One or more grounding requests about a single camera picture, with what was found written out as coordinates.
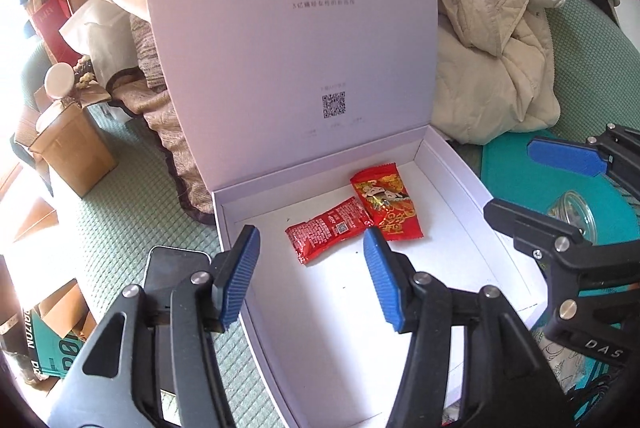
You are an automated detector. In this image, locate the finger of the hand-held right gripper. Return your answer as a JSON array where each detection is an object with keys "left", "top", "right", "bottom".
[
  {"left": 484, "top": 198, "right": 640, "bottom": 334},
  {"left": 526, "top": 123, "right": 640, "bottom": 211}
]

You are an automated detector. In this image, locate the red snack packet with text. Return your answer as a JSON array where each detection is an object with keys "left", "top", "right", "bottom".
[{"left": 285, "top": 197, "right": 374, "bottom": 265}]

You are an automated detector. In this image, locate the teal printed carton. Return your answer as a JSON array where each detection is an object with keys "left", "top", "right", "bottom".
[{"left": 0, "top": 303, "right": 96, "bottom": 381}]

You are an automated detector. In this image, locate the red snack packet with figure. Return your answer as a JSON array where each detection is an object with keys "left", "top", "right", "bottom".
[{"left": 350, "top": 162, "right": 425, "bottom": 241}]

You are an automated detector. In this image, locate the white hinged gift box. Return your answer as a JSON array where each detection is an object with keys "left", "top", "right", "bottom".
[{"left": 137, "top": 0, "right": 551, "bottom": 428}]

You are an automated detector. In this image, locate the beige padded jacket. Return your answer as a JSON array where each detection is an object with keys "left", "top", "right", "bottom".
[{"left": 430, "top": 0, "right": 567, "bottom": 146}]

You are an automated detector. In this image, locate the red paper bag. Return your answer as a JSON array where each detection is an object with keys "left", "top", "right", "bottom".
[{"left": 27, "top": 0, "right": 81, "bottom": 65}]

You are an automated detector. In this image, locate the white plastic bag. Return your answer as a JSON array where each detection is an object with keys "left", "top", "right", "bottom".
[{"left": 60, "top": 0, "right": 147, "bottom": 85}]

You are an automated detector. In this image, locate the black smartphone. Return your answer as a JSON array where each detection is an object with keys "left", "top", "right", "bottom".
[{"left": 142, "top": 245, "right": 213, "bottom": 414}]

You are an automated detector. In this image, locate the white round lid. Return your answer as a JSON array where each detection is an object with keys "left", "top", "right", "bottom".
[{"left": 45, "top": 63, "right": 77, "bottom": 100}]

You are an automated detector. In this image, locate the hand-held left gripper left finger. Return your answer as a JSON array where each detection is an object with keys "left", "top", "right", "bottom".
[{"left": 47, "top": 224, "right": 262, "bottom": 428}]

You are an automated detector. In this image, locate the teal printed cloth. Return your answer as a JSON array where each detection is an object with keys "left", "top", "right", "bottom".
[{"left": 530, "top": 328, "right": 626, "bottom": 414}]

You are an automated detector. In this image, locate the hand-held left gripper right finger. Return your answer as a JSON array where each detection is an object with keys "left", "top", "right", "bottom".
[{"left": 362, "top": 227, "right": 596, "bottom": 428}]

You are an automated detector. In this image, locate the brown patterned blanket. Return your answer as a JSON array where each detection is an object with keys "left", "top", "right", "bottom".
[{"left": 107, "top": 14, "right": 219, "bottom": 225}]

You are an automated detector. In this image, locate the brown cardboard box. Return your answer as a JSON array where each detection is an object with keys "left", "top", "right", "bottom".
[{"left": 27, "top": 100, "right": 119, "bottom": 199}]

